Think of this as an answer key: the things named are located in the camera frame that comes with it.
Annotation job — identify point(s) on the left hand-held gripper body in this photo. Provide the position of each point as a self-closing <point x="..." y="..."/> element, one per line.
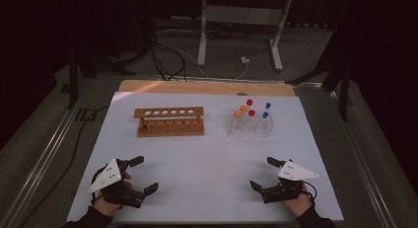
<point x="106" y="176"/>

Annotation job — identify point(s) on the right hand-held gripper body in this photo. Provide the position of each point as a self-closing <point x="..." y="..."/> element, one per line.
<point x="294" y="172"/>

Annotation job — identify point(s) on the clear plastic test tube rack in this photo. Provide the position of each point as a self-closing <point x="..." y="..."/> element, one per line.
<point x="249" y="129"/>

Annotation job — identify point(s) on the wooden test tube rack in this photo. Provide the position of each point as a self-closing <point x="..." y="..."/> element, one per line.
<point x="171" y="132"/>

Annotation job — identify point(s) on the blue cap test tube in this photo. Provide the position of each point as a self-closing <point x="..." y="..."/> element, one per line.
<point x="268" y="105"/>
<point x="265" y="114"/>

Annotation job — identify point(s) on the red cap test tube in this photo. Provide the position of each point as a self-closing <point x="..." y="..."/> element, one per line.
<point x="249" y="102"/>
<point x="251" y="113"/>

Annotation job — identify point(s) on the orange cap test tube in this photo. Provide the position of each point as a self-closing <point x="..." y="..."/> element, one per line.
<point x="243" y="108"/>
<point x="237" y="114"/>

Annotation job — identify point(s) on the person's left hand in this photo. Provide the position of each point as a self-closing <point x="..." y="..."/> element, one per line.
<point x="106" y="209"/>

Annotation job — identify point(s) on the person's right hand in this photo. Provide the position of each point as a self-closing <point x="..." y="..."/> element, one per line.
<point x="297" y="205"/>

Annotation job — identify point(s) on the white table sheet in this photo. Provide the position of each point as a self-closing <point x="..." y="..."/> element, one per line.
<point x="210" y="175"/>

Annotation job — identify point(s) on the dark round table grommet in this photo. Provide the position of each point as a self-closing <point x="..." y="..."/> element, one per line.
<point x="242" y="93"/>

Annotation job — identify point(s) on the black metal stand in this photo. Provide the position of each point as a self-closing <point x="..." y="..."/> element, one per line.
<point x="72" y="83"/>
<point x="343" y="90"/>

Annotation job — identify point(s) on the white power plug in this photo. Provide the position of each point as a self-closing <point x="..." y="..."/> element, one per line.
<point x="245" y="60"/>

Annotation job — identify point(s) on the dark equipment tower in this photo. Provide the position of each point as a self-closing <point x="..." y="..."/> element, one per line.
<point x="143" y="20"/>

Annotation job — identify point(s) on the metal floor rail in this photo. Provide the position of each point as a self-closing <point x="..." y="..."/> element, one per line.
<point x="263" y="80"/>
<point x="42" y="162"/>
<point x="364" y="162"/>

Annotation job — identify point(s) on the white metal stand frame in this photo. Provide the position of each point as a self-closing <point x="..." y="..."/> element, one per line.
<point x="243" y="15"/>

